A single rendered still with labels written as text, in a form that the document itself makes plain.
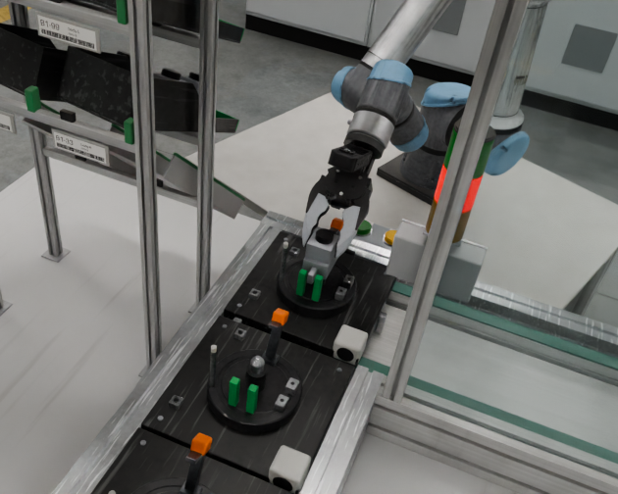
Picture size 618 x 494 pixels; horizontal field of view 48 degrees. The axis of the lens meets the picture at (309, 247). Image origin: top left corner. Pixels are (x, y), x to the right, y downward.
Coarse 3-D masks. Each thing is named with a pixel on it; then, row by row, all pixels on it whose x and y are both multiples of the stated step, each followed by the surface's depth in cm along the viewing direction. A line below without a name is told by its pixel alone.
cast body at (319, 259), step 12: (324, 228) 116; (312, 240) 115; (324, 240) 114; (336, 240) 116; (312, 252) 115; (324, 252) 114; (312, 264) 116; (324, 264) 115; (312, 276) 115; (324, 276) 116
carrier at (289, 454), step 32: (224, 320) 115; (192, 352) 109; (224, 352) 110; (256, 352) 108; (288, 352) 111; (192, 384) 104; (224, 384) 102; (256, 384) 101; (288, 384) 102; (320, 384) 107; (160, 416) 99; (192, 416) 100; (224, 416) 98; (256, 416) 99; (288, 416) 100; (320, 416) 102; (224, 448) 96; (256, 448) 97; (288, 448) 95; (288, 480) 92
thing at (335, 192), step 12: (360, 144) 120; (372, 144) 118; (372, 156) 123; (324, 180) 118; (336, 180) 117; (348, 180) 117; (360, 180) 117; (336, 192) 117; (348, 192) 117; (360, 192) 116; (336, 204) 123; (348, 204) 117
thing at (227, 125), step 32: (64, 64) 96; (96, 64) 94; (128, 64) 107; (64, 96) 97; (96, 96) 95; (128, 96) 93; (160, 96) 97; (192, 96) 103; (160, 128) 100; (192, 128) 107; (224, 128) 115
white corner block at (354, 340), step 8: (344, 328) 114; (352, 328) 114; (336, 336) 112; (344, 336) 112; (352, 336) 112; (360, 336) 113; (336, 344) 111; (344, 344) 111; (352, 344) 111; (360, 344) 111; (336, 352) 112; (344, 352) 112; (352, 352) 111; (360, 352) 111; (344, 360) 113; (352, 360) 112
